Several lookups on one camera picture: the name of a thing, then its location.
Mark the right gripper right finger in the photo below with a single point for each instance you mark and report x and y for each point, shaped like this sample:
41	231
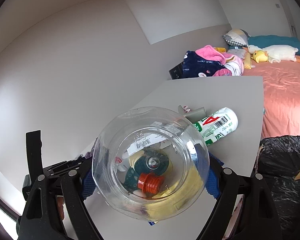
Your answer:
244	208

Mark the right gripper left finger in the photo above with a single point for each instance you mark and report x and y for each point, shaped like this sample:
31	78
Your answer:
41	218

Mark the purple plastic wrapper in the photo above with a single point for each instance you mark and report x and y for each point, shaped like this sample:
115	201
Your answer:
88	154

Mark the yellow blue-ended wrapper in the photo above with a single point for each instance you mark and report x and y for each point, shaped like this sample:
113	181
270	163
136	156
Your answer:
171	202

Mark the white milk bottle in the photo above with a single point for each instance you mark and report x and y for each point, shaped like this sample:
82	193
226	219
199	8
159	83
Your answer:
217	125

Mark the orange ribbed stopper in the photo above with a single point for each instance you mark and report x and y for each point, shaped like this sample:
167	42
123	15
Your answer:
150	183

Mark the clear plastic jar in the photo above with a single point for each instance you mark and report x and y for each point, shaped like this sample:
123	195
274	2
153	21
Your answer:
146	128

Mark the teal round cup lid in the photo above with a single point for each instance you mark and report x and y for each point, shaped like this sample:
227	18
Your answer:
148	161

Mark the black trash bag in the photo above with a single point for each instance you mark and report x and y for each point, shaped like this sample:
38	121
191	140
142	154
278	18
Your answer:
278	161

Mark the person's left hand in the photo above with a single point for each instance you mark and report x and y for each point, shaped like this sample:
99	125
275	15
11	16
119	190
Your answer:
60	204

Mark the grey desk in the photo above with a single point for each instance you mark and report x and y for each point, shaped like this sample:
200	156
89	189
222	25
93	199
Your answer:
92	105

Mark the pink bed sheet mattress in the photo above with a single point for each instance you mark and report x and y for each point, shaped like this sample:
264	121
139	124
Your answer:
281	83

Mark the pink white candy wrapper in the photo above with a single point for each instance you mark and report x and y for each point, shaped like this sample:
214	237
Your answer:
186	109

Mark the yellow long plush pillow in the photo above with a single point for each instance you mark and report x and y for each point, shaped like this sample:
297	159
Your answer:
247	61

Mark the yellow duck plush toy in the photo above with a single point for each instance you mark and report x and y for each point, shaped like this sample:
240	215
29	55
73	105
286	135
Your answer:
260	56

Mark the navy patterned blanket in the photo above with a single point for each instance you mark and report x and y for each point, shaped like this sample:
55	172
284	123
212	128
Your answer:
196	66

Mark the white goose plush toy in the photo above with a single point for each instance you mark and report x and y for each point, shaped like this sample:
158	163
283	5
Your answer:
277	53

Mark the teal pillow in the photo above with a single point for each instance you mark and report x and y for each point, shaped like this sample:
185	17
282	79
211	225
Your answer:
263	41

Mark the grey checkered pillow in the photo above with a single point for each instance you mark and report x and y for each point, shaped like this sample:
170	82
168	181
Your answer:
236	38

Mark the black wall socket panel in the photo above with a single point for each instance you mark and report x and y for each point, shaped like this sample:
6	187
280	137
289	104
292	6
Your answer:
176	72

